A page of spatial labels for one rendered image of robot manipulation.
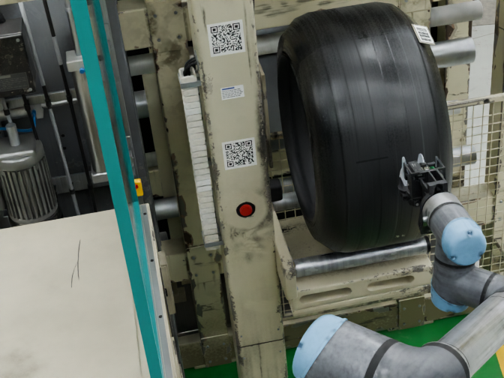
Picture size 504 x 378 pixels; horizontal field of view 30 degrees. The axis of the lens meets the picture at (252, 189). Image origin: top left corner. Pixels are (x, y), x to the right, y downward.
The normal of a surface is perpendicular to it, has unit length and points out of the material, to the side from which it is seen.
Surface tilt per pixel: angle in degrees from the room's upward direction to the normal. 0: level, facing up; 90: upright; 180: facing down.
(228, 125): 90
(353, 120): 53
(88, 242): 0
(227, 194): 90
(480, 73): 0
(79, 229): 0
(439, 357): 25
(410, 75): 38
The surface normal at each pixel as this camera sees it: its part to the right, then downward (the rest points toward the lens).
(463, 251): 0.16, 0.46
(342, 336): -0.14, -0.76
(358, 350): -0.28, -0.60
